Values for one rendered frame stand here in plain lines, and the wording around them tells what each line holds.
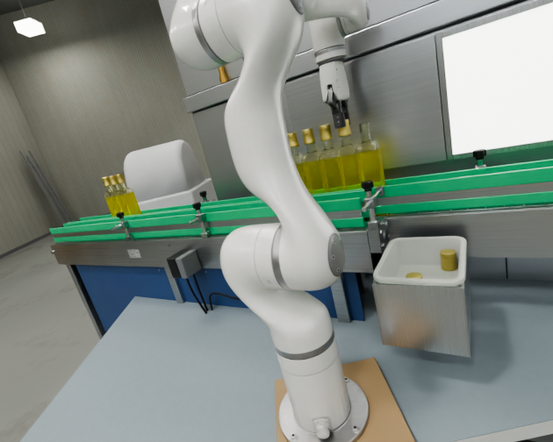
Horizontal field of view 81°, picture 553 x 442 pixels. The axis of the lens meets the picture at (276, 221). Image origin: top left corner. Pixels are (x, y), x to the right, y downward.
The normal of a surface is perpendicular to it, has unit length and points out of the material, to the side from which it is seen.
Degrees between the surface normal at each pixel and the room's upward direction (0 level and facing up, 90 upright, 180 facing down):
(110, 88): 90
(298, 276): 100
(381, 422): 0
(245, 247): 53
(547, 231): 90
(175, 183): 80
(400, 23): 90
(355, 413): 0
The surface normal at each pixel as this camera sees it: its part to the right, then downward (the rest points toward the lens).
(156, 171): -0.09, 0.11
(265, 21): -0.20, 0.33
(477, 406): -0.24, -0.94
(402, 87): -0.48, 0.35
